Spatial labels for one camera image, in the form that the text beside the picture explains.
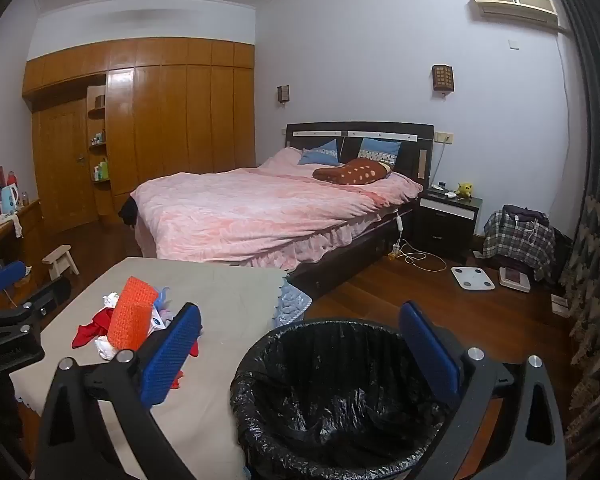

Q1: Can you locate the white charger cable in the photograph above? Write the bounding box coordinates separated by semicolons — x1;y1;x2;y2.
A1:
512;215;541;248

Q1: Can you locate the small red cloth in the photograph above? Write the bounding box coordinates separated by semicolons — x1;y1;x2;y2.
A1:
71;307;113;350

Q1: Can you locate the white bathroom scale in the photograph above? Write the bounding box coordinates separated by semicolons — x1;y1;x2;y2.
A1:
451;266;496;292

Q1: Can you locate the light blue kettle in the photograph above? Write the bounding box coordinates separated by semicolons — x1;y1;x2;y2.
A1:
0;185;21;216

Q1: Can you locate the blue pillow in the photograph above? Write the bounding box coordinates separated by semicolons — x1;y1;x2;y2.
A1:
356;137;402;166
298;140;340;167

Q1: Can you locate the white air conditioner pipe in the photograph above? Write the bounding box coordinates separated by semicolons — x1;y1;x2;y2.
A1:
540;25;576;221

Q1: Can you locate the beige air conditioner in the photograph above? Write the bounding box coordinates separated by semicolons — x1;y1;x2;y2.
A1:
470;0;560;28

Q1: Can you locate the white cloth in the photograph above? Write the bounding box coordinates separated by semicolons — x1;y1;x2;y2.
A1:
0;212;25;238

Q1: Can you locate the wooden wardrobe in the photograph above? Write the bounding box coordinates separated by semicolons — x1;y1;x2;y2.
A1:
22;37;257;233

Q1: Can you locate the dark wooden bed frame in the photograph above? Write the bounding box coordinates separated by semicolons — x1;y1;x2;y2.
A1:
250;121;436;303

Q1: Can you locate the dark jacket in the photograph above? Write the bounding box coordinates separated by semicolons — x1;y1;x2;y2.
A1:
502;204;551;226

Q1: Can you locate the small white wooden stool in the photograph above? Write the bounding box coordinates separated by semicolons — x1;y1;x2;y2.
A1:
41;245;80;281

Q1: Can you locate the brown dotted pillow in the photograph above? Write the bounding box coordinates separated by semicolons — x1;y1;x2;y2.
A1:
312;157;393;186

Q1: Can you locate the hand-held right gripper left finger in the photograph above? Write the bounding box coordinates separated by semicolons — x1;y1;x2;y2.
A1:
37;302;203;480

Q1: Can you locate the plaid cloth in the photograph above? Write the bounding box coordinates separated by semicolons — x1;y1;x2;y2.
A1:
482;211;557;281

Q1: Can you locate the dark nightstand with white trim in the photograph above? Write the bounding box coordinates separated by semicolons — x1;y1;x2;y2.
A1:
414;185;481;261

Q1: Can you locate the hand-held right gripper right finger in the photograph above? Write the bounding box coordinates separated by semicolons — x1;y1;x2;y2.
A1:
399;301;567;480

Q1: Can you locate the wooden desk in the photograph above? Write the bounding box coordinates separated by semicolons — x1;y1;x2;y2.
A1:
0;199;43;311

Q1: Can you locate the white plug cable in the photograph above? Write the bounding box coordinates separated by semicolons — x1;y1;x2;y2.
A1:
430;141;449;186

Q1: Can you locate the black garment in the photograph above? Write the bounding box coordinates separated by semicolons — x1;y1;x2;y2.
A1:
118;196;138;228

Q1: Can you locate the grey patterned curtain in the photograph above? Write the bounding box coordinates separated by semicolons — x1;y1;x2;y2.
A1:
542;0;600;480

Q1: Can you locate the large wooden wall lamp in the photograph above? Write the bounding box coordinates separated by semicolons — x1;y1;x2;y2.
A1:
432;64;455;95

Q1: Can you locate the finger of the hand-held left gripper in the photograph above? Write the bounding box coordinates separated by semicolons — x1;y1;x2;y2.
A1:
0;260;27;301
20;276;73;317

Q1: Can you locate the orange mesh sponge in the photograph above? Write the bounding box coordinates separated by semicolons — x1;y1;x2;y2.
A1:
106;276;161;352

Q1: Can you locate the scale with dark centre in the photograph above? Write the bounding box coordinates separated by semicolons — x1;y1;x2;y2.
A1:
498;266;532;292

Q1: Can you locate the bin with black bag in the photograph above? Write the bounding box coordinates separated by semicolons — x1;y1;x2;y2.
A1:
230;317;486;480

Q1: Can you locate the white floor cable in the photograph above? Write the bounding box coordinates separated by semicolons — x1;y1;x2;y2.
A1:
392;230;448;273

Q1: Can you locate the white printed carton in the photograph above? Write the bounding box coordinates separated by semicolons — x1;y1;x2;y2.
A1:
94;310;168;361

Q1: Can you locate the bed with pink blanket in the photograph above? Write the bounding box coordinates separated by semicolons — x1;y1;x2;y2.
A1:
130;146;425;270

